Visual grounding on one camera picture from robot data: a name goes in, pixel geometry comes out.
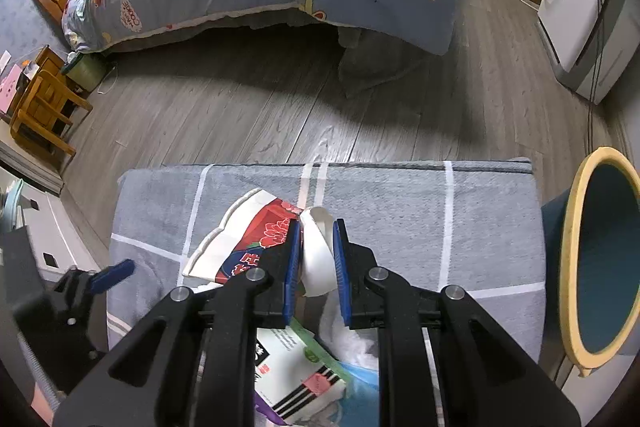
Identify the wooden chair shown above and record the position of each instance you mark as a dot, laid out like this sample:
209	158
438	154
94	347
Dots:
37	107

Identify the person's left hand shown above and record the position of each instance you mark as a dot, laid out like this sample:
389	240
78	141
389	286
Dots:
46	399

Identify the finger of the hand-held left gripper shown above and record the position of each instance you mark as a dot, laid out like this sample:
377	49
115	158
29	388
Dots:
115	273

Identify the small green bin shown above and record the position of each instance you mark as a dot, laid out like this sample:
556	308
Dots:
85	72

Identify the white air purifier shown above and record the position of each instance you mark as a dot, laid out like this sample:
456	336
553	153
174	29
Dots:
575	7

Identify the white box with black label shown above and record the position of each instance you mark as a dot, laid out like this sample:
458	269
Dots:
290	367

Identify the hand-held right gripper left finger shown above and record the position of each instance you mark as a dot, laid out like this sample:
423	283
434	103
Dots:
292	277

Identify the light blue plastic object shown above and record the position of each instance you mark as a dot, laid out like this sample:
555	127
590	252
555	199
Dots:
10	207

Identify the pink paper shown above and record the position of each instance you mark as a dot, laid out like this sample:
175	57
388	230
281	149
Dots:
7	92

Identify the grey bed sheet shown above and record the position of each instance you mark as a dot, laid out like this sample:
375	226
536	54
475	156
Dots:
375	62

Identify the grey checked cloth covered table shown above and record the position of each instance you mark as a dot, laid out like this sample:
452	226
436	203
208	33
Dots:
400	217

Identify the white cabinet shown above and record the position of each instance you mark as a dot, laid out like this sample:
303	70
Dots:
55	232

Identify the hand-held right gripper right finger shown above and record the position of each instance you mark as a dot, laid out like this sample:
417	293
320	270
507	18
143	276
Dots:
342	277

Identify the blue bin with yellow rim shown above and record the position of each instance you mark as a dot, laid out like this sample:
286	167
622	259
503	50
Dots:
605	257

